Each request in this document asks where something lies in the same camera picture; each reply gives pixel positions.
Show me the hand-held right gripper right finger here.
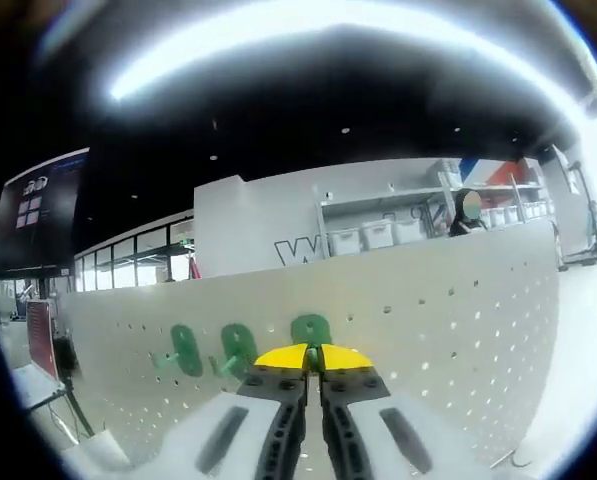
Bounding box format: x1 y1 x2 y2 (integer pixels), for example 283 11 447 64
319 342 485 480

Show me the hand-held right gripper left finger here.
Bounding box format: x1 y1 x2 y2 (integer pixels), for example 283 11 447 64
157 342 311 480

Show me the green hook assembly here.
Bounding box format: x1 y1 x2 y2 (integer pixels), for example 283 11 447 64
150 323 205 385
207 322 260 385
289 313 335 377

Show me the white perforated mounting plate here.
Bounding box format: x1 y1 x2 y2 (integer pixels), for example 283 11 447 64
57 218 563 480

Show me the black-legged side table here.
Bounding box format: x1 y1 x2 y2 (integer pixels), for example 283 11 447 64
51 338 97 440

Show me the white storage bin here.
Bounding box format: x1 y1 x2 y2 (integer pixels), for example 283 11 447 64
394 217 430 247
361 219 396 250
327 227 362 257

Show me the metal storage shelf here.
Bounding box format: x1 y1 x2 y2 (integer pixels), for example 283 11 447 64
316 183 550 257

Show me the row of small white bins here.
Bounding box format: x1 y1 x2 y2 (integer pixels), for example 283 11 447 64
481 199 550 225

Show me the large dark display screen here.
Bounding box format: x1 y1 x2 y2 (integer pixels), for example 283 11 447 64
0 146 91 281

